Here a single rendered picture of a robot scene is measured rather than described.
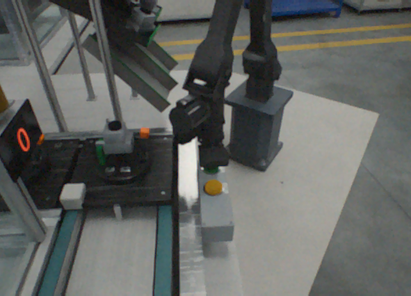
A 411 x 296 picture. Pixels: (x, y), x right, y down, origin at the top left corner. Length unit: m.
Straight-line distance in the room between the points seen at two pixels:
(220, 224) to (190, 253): 0.09
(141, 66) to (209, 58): 0.45
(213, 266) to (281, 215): 0.23
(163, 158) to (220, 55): 0.33
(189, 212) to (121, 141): 0.22
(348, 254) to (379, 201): 0.49
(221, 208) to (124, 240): 0.22
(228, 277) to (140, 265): 0.19
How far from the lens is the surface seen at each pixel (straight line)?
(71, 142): 0.92
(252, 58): 0.79
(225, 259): 0.75
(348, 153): 1.08
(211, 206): 0.70
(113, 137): 0.73
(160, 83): 1.04
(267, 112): 0.82
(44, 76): 0.94
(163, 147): 0.84
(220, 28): 0.61
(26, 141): 0.56
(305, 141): 1.08
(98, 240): 0.74
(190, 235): 0.67
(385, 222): 2.15
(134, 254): 0.70
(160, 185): 0.74
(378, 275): 1.91
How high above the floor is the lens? 1.50
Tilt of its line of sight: 40 degrees down
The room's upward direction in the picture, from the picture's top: straight up
